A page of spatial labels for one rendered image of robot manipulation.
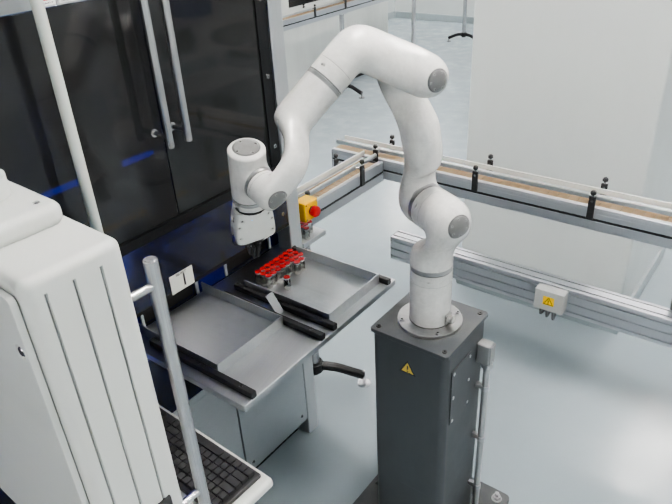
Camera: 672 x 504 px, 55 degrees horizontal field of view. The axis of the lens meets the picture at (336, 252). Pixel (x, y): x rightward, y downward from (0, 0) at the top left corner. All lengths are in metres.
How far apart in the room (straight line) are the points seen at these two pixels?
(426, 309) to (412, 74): 0.69
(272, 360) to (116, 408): 0.72
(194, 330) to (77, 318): 0.94
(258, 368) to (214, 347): 0.16
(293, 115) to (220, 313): 0.79
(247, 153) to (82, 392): 0.61
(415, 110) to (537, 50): 1.54
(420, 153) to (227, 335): 0.76
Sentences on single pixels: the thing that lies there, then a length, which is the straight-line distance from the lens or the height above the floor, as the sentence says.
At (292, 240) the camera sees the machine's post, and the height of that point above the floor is 0.92.
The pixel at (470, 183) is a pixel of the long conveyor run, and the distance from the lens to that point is 2.67.
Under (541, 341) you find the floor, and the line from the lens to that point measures 3.34.
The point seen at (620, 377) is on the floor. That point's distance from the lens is 3.23.
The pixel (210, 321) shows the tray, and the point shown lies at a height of 0.88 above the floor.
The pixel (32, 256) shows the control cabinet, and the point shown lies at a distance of 1.04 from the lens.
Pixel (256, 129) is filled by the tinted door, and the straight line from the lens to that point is 2.02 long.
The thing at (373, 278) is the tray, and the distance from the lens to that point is 2.03.
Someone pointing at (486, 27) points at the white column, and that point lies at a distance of 3.16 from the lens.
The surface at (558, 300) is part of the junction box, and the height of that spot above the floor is 0.52.
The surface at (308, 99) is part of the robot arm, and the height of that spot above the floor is 1.60.
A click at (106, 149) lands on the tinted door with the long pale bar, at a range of 1.68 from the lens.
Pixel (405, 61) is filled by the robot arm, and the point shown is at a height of 1.65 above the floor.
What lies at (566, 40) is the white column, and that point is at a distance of 3.03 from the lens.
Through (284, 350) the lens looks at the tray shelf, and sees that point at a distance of 1.82.
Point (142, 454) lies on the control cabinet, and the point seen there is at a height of 1.14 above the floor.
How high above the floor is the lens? 2.00
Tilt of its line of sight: 30 degrees down
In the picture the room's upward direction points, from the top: 3 degrees counter-clockwise
